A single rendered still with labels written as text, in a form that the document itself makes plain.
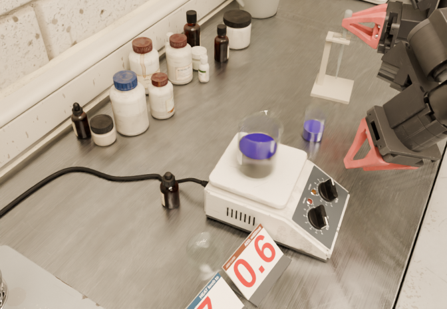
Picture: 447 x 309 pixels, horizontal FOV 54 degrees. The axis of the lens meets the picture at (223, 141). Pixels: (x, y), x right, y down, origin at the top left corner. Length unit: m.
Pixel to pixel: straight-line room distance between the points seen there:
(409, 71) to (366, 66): 0.49
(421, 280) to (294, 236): 0.19
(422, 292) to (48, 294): 0.51
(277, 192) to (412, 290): 0.23
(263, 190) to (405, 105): 0.22
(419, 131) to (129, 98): 0.47
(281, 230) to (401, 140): 0.21
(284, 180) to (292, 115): 0.27
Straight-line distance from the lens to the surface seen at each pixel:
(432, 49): 0.57
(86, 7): 0.91
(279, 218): 0.63
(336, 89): 0.97
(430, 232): 0.77
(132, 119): 0.82
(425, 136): 0.57
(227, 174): 0.65
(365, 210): 0.76
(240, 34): 1.06
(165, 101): 0.85
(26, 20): 0.82
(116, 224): 0.71
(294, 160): 0.68
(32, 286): 0.68
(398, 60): 0.62
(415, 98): 0.57
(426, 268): 0.73
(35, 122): 0.84
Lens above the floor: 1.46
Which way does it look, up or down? 43 degrees down
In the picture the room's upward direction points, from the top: 2 degrees clockwise
